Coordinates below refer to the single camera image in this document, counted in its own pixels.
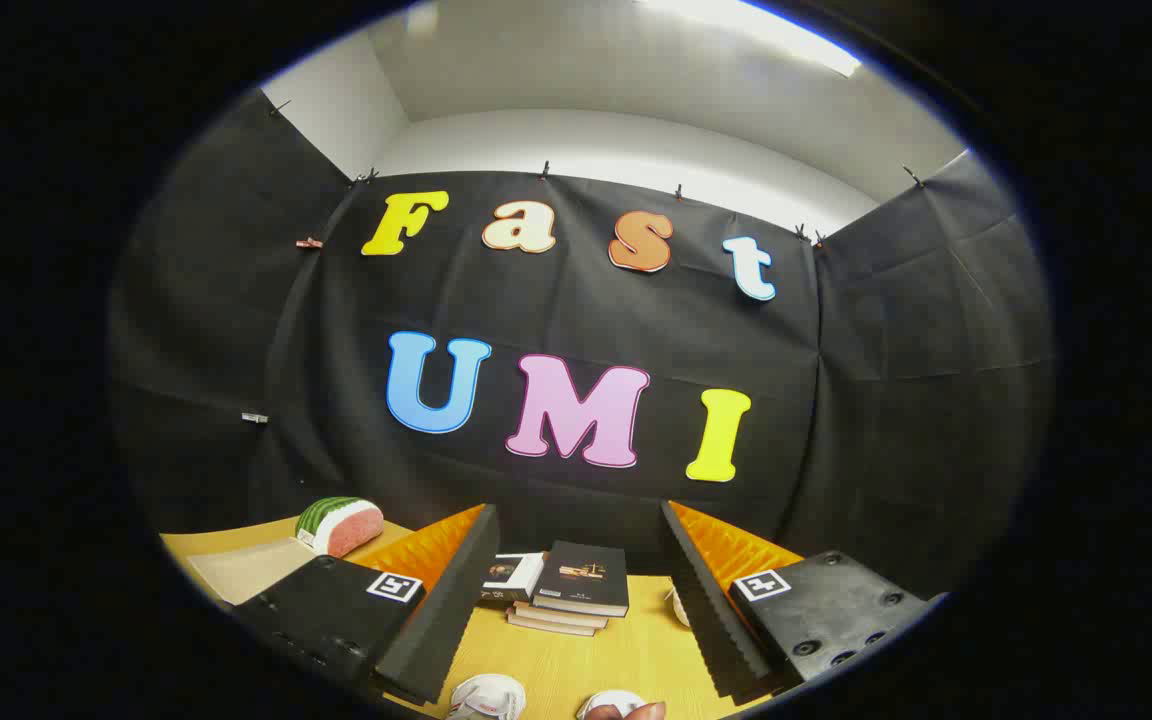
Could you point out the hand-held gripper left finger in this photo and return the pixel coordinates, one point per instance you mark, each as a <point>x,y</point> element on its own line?
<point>451,600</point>

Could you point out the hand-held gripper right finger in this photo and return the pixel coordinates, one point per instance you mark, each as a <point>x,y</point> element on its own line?
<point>711,610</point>

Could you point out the white canvas shoe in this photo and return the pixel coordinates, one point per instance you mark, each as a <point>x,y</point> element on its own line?
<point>486,698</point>
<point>608,700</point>

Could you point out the beige fabric storage box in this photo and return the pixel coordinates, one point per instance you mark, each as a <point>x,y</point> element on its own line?
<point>246,570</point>

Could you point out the white plush pouch with face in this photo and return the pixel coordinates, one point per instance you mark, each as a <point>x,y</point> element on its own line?
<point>678,606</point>

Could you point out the white cover book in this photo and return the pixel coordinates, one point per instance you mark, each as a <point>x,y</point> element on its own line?
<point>513,577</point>

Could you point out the thin stacked book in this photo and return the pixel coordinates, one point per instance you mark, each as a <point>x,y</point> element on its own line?
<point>546,627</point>

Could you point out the thick stacked book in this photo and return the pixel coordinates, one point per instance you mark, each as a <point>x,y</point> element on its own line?
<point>561,618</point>

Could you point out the black cover book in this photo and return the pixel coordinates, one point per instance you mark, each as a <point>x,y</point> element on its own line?
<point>586,578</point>

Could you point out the watermelon slice plush toy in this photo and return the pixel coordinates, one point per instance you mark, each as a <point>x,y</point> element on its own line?
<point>341,525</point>

